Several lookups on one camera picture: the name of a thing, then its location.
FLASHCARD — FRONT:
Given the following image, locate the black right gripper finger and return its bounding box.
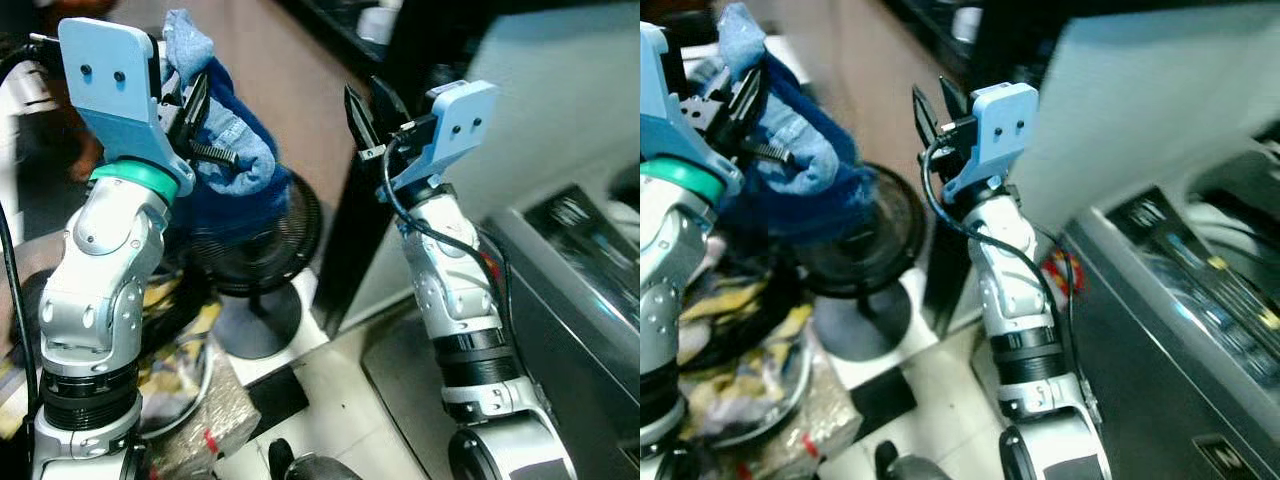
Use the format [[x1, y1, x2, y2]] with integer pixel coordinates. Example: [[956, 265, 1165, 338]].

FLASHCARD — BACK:
[[938, 75, 973, 127], [344, 84, 379, 153], [912, 84, 947, 147], [370, 77, 413, 131]]

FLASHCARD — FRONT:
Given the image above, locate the blue cloth garment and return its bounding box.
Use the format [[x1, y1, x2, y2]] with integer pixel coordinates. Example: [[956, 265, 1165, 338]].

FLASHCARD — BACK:
[[160, 9, 297, 241], [716, 3, 881, 246]]

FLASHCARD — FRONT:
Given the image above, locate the grey top-load washing machine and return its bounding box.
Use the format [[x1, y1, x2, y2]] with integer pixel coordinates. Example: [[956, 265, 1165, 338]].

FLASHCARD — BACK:
[[338, 0, 641, 480], [1005, 0, 1280, 480]]

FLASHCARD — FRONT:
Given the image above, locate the laundry basket with clothes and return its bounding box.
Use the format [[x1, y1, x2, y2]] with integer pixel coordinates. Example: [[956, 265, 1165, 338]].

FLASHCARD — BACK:
[[0, 268, 219, 443], [678, 262, 817, 449]]

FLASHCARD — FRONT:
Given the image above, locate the dark cabinet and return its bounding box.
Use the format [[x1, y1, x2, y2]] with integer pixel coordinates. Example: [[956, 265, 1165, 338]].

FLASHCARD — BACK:
[[276, 0, 491, 86], [885, 0, 1076, 86]]

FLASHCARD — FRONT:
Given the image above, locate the black floor fan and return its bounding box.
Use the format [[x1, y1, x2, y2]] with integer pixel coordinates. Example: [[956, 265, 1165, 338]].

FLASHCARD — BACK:
[[798, 162, 929, 363], [188, 168, 327, 361]]

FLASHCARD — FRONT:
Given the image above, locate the black floor mat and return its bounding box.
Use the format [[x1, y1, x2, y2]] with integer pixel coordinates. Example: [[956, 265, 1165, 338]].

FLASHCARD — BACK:
[[850, 364, 919, 443], [244, 364, 313, 441]]

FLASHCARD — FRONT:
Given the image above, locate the grey speckled wrapped block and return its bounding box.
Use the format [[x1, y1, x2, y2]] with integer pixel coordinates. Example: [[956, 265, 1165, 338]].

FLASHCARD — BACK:
[[700, 348, 863, 473], [145, 338, 263, 479]]

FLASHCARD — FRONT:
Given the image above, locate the light blue right wrist camera mount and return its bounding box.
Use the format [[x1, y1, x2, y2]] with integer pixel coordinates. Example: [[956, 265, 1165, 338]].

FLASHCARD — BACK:
[[943, 82, 1040, 205], [378, 80, 501, 203]]

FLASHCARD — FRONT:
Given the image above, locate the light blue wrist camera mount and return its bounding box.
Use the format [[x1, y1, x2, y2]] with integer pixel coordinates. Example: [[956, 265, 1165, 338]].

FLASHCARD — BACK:
[[57, 17, 197, 197], [640, 22, 747, 197], [943, 82, 1040, 205], [378, 80, 501, 203]]

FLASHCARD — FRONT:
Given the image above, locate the light blue left wrist camera mount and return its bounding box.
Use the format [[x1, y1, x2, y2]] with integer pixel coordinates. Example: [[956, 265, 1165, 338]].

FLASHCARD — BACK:
[[640, 22, 747, 197], [57, 17, 197, 197]]

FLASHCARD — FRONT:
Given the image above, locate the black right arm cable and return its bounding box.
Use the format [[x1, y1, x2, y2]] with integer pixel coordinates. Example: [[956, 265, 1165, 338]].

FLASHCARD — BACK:
[[920, 138, 1081, 386], [378, 132, 517, 346]]

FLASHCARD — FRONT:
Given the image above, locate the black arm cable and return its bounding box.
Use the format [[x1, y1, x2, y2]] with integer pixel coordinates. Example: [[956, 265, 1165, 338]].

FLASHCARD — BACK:
[[920, 138, 1081, 386], [378, 132, 517, 346], [0, 38, 61, 411]]

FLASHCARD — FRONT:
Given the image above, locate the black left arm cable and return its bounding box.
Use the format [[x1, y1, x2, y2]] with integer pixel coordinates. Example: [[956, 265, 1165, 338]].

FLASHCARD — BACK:
[[0, 38, 61, 411]]

